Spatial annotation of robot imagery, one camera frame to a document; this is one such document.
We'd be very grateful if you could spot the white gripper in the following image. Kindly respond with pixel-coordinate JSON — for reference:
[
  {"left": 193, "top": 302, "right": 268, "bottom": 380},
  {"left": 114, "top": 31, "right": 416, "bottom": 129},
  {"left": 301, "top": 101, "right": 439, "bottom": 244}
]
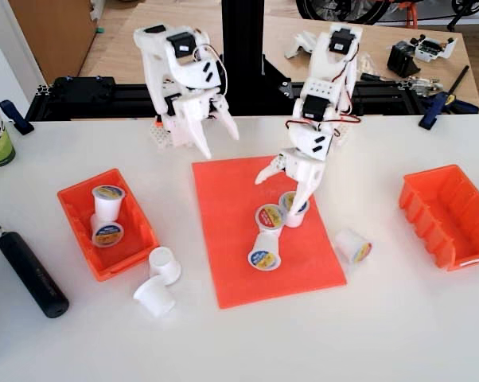
[
  {"left": 254, "top": 146, "right": 327, "bottom": 215},
  {"left": 174, "top": 88, "right": 241, "bottom": 160}
]

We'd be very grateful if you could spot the black printed part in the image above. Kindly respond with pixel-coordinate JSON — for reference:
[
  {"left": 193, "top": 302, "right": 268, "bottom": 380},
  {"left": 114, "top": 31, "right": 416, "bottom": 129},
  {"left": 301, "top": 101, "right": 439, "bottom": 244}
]
[{"left": 386, "top": 44, "right": 422, "bottom": 79}]

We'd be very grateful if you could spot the black plastic mounting block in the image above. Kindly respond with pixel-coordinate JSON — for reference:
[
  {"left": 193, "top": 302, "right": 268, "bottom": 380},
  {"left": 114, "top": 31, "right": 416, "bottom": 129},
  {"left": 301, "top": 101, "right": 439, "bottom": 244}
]
[{"left": 50, "top": 75, "right": 117, "bottom": 105}]

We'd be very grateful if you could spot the white device with circuit board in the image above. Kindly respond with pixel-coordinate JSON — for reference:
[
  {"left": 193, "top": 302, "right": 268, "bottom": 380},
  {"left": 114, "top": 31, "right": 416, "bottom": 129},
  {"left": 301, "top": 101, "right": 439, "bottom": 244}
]
[{"left": 396, "top": 34, "right": 458, "bottom": 63}]

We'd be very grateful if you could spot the orange bin with white label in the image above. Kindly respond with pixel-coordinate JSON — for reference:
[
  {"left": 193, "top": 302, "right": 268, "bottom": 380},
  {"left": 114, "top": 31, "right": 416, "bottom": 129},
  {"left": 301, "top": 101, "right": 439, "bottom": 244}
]
[{"left": 398, "top": 163, "right": 479, "bottom": 273}]

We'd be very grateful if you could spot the blue bar clamp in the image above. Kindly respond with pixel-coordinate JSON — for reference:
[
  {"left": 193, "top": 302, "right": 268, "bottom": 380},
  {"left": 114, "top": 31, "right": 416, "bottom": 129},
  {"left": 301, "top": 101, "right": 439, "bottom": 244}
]
[
  {"left": 418, "top": 64, "right": 479, "bottom": 131},
  {"left": 0, "top": 99, "right": 36, "bottom": 136}
]

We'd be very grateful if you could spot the black aluminium frame rail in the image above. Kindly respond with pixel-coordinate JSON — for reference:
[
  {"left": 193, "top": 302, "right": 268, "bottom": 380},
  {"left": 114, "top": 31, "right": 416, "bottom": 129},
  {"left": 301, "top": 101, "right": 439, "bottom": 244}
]
[{"left": 24, "top": 79, "right": 427, "bottom": 122}]

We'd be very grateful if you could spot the white printed robot part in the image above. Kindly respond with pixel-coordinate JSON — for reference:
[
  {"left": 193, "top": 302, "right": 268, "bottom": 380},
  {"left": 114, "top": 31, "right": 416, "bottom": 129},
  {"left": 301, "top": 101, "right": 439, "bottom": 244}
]
[{"left": 283, "top": 30, "right": 318, "bottom": 60}]

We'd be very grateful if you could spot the wooden table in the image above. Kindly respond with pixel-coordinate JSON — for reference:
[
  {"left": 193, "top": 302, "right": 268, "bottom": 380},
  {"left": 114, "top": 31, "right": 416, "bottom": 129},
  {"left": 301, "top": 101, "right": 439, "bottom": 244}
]
[{"left": 78, "top": 2, "right": 479, "bottom": 120}]

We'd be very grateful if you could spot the black handle screwdriver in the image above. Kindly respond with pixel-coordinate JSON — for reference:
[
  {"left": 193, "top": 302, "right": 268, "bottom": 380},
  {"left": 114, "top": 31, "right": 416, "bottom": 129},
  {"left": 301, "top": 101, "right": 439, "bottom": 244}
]
[{"left": 360, "top": 71, "right": 391, "bottom": 83}]

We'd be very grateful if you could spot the orange foam mat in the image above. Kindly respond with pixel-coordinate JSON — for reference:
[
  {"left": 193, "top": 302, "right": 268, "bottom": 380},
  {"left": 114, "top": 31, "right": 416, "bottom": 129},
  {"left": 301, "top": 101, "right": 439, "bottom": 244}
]
[{"left": 191, "top": 156, "right": 348, "bottom": 310}]

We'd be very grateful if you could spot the white crumpled sheet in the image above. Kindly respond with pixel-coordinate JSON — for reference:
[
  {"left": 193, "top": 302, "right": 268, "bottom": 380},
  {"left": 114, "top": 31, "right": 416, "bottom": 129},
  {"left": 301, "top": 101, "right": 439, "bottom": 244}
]
[{"left": 88, "top": 0, "right": 105, "bottom": 23}]

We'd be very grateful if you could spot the orange plastic bin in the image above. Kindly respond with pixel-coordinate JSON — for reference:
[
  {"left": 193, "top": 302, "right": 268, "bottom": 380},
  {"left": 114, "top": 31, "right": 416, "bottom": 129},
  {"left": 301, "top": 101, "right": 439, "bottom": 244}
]
[{"left": 56, "top": 167, "right": 163, "bottom": 283}]

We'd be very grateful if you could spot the blue lid white coffee pod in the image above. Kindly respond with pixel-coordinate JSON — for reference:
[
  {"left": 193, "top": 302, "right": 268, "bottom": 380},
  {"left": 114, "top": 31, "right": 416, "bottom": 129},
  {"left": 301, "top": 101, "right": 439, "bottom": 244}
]
[
  {"left": 247, "top": 230, "right": 282, "bottom": 271},
  {"left": 90, "top": 214, "right": 125, "bottom": 248},
  {"left": 278, "top": 191, "right": 310, "bottom": 228},
  {"left": 91, "top": 185, "right": 127, "bottom": 222}
]

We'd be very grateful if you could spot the brown wooden cabinet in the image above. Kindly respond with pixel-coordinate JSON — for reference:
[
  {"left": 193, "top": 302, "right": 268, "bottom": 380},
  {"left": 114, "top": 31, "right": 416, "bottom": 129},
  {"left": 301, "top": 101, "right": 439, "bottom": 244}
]
[{"left": 7, "top": 0, "right": 99, "bottom": 85}]

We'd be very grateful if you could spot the black aluminium frame post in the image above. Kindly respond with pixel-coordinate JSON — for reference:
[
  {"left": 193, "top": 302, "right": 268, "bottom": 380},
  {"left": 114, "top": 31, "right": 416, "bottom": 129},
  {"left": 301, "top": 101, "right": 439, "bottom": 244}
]
[{"left": 199, "top": 0, "right": 292, "bottom": 87}]

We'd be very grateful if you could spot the red lid white coffee pod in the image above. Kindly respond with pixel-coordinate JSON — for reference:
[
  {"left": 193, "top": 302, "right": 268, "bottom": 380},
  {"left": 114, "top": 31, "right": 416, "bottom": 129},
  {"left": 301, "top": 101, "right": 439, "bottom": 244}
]
[
  {"left": 254, "top": 203, "right": 286, "bottom": 236},
  {"left": 334, "top": 228, "right": 373, "bottom": 266},
  {"left": 147, "top": 246, "right": 183, "bottom": 287}
]

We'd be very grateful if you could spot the metal clamp tool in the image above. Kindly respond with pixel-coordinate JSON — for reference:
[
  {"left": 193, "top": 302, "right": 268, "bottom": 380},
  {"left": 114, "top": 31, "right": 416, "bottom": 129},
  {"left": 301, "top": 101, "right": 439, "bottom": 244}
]
[{"left": 398, "top": 75, "right": 443, "bottom": 99}]

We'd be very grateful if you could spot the black electric screwdriver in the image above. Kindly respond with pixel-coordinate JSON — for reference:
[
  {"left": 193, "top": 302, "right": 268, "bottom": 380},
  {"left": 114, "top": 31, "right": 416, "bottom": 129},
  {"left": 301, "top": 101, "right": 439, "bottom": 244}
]
[{"left": 0, "top": 216, "right": 70, "bottom": 319}]

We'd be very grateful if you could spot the clear bag of screws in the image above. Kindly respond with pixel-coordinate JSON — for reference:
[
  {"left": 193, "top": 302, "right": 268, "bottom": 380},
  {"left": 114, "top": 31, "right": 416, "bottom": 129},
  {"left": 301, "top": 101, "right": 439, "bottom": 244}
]
[{"left": 356, "top": 53, "right": 378, "bottom": 75}]

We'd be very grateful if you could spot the black bicycle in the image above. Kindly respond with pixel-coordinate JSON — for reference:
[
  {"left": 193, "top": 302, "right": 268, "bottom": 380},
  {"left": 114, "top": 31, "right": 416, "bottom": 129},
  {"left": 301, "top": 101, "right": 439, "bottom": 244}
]
[{"left": 294, "top": 0, "right": 479, "bottom": 32}]

